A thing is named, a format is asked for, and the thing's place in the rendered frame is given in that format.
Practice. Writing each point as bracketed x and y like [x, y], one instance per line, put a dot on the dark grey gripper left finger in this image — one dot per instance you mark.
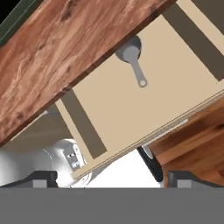
[43, 177]

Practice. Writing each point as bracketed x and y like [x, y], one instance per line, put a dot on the white rounded object, black band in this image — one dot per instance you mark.
[35, 160]

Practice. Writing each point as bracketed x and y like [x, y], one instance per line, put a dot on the grey measuring cup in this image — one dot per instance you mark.
[129, 54]

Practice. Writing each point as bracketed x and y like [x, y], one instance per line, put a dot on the beige open drawer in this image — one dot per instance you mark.
[145, 110]

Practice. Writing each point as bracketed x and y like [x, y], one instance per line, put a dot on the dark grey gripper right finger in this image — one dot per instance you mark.
[180, 176]

